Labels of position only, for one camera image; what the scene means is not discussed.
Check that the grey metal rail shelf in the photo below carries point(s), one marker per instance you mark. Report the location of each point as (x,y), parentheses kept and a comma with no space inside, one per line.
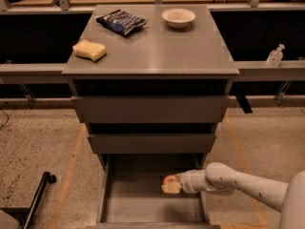
(244,71)

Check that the clear sanitizer bottle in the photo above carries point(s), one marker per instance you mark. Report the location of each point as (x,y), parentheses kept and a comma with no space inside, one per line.
(275,56)

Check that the grey top drawer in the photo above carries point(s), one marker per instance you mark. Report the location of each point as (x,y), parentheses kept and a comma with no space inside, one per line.
(150,109)

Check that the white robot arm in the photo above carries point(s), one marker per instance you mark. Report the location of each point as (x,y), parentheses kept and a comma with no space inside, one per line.
(217,178)

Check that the white ceramic bowl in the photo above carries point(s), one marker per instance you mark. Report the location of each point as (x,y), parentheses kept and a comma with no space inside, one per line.
(178,18)

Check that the red apple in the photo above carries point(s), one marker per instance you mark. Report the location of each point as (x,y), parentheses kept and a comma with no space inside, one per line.
(169,179)

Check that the grey open bottom drawer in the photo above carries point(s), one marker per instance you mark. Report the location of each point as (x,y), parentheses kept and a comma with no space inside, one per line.
(132,198)

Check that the blue chip bag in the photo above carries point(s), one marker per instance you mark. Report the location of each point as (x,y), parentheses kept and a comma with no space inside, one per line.
(121,22)

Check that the black chair base leg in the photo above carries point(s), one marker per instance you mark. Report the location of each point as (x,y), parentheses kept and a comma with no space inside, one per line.
(22,217)

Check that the grey drawer cabinet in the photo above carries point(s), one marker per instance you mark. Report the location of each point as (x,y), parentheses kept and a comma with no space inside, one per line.
(154,61)

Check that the grey middle drawer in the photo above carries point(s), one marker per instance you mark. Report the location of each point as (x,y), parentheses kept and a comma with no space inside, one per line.
(151,144)

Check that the yellow sponge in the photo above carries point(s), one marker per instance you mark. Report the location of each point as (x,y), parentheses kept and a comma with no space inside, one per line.
(87,49)

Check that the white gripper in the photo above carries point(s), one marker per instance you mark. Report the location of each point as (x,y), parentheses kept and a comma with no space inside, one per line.
(187,182)

